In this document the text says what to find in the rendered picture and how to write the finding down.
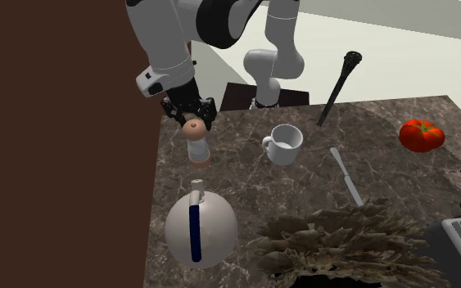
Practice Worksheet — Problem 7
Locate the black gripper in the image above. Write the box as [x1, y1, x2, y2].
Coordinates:
[160, 76, 218, 132]

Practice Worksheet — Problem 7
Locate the white salt shaker wooden cap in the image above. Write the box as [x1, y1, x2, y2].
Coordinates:
[182, 118, 211, 169]

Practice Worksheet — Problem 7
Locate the dark robot stand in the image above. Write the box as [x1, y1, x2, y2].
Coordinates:
[219, 82, 310, 112]

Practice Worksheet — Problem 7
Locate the white mug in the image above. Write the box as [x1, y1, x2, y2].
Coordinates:
[261, 123, 304, 167]

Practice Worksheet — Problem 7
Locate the dark brown cabinet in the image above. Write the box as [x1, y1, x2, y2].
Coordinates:
[0, 0, 193, 288]

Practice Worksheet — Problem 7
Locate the silver table knife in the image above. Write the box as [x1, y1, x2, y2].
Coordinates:
[329, 146, 365, 208]

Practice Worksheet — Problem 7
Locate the dry brown leafy plant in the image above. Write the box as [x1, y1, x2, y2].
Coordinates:
[255, 196, 450, 288]

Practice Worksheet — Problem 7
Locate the red tomato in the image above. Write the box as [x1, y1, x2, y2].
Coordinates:
[398, 119, 445, 153]

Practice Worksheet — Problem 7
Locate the grey toaster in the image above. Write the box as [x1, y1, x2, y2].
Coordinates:
[414, 200, 461, 288]

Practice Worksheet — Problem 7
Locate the round white kettle blue handle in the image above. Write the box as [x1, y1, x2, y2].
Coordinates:
[164, 178, 239, 270]

